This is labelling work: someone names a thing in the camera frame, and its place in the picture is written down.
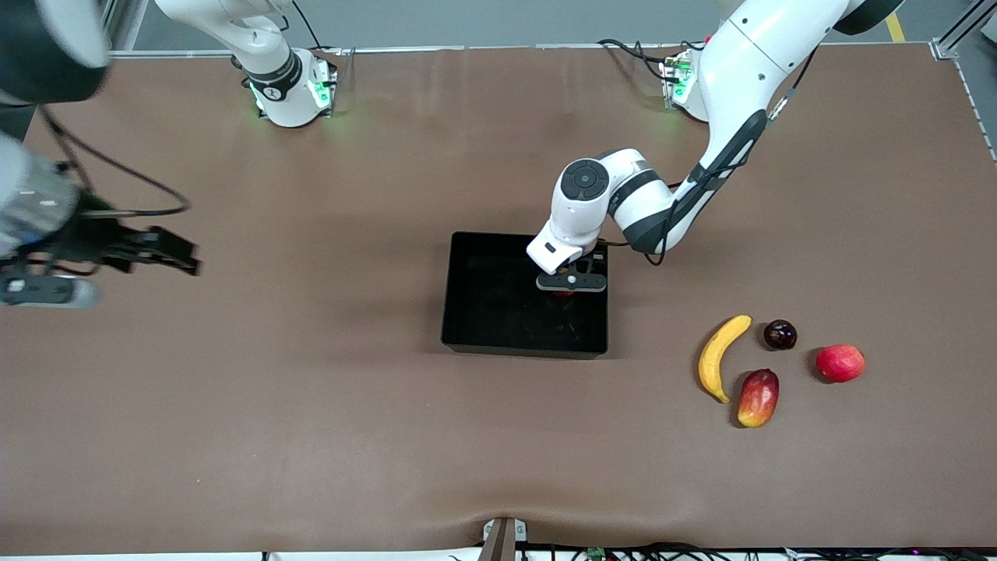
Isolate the black rectangular plastic box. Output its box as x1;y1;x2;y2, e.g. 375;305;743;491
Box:
441;231;610;360

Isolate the yellow banana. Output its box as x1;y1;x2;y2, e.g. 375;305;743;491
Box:
698;314;753;404

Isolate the dark purple plum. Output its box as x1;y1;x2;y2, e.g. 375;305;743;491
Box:
763;319;798;351

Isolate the red yellow mango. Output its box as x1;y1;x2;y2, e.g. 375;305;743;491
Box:
737;369;780;429

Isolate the plain red round fruit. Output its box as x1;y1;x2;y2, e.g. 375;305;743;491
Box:
816;344;866;384

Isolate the aluminium frame with black struts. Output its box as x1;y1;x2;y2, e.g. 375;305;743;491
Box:
100;0;137;54

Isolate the black cable at arm base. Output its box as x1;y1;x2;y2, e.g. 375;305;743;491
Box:
597;37;672;80
296;0;326;51

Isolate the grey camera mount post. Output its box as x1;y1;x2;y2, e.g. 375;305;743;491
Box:
481;516;529;561

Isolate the aluminium frame corner post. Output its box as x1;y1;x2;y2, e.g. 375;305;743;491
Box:
932;0;997;62

